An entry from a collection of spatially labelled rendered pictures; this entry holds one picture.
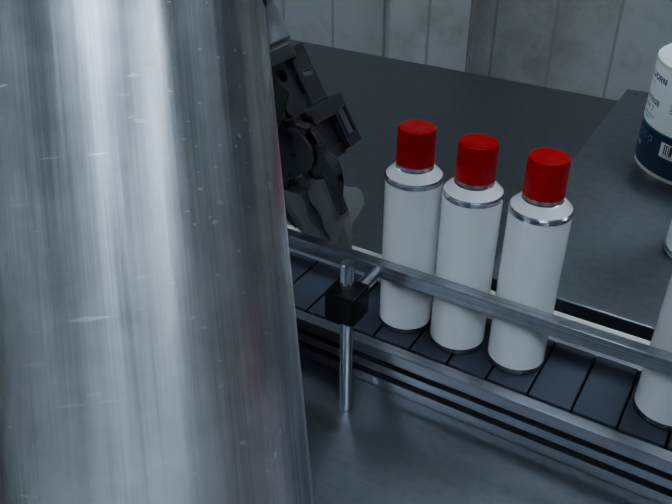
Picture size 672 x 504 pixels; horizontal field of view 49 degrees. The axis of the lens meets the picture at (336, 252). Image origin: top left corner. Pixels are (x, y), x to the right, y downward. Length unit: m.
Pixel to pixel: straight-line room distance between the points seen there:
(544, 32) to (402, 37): 0.53
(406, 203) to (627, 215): 0.40
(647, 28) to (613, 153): 1.84
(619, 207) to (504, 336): 0.37
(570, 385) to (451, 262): 0.15
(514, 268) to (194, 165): 0.48
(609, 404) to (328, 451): 0.25
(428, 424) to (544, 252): 0.20
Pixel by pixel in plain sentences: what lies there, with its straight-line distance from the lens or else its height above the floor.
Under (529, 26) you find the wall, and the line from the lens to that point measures 2.97.
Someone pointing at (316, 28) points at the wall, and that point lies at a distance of 3.18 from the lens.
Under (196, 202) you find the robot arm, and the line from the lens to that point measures 0.16.
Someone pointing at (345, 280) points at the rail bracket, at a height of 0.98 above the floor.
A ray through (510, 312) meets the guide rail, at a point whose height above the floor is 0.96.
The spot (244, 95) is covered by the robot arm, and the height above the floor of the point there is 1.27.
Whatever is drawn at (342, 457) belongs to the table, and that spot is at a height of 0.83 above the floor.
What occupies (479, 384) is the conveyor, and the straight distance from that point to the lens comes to 0.67.
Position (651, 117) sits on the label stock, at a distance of 1.08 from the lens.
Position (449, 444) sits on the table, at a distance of 0.68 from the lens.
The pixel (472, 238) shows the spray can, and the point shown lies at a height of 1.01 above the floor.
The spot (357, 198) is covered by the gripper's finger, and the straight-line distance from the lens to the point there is 0.74.
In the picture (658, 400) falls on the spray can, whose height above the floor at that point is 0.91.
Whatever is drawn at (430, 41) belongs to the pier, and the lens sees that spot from 2.87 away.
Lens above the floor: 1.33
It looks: 33 degrees down
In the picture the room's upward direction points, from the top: straight up
